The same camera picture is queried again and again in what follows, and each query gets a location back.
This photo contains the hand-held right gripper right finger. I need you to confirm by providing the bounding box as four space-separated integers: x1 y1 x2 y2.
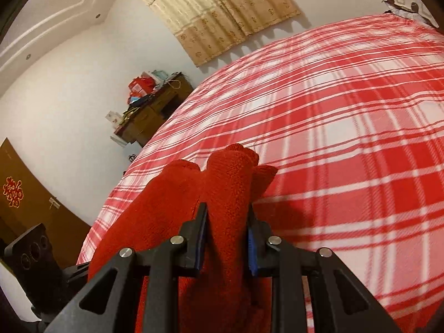
246 203 403 333

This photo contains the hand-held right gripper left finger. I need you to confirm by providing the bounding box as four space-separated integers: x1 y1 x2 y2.
43 203 209 333

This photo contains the red knitted sweater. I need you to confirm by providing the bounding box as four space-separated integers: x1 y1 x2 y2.
87 146 313 333

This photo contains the brown wooden door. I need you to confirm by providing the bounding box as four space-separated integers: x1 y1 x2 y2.
0 138 91 271

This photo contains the red knot door decoration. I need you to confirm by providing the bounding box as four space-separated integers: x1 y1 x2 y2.
3 177 23 209

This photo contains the wooden desk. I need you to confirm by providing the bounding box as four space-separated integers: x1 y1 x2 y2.
114 73 194 148

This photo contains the red plaid bed sheet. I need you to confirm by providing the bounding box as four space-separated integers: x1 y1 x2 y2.
76 14 444 333

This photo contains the red bag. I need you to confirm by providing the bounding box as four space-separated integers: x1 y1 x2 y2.
128 75 155 100

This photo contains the beige patterned curtain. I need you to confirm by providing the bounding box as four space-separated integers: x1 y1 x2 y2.
127 0 302 67

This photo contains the patterned pillow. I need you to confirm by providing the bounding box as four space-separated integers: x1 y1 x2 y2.
382 0 438 28

